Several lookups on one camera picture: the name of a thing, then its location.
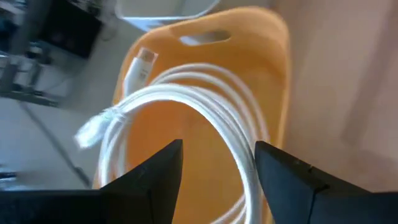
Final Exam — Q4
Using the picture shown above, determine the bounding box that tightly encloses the white coiled USB cable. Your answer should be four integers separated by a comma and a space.
73, 46, 271, 224

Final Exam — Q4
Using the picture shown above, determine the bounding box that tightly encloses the beige plastic bin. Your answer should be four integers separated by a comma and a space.
114, 0, 222, 33

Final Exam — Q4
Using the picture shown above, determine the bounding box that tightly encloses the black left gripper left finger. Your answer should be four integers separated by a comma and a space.
0, 139, 184, 224

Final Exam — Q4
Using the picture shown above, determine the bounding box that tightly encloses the orange plastic bin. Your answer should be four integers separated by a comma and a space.
92, 6, 292, 224

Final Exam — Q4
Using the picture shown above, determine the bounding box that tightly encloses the black box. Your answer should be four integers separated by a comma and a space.
40, 0, 103, 59

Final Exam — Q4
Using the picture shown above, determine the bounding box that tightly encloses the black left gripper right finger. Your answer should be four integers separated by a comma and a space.
254, 140, 398, 224

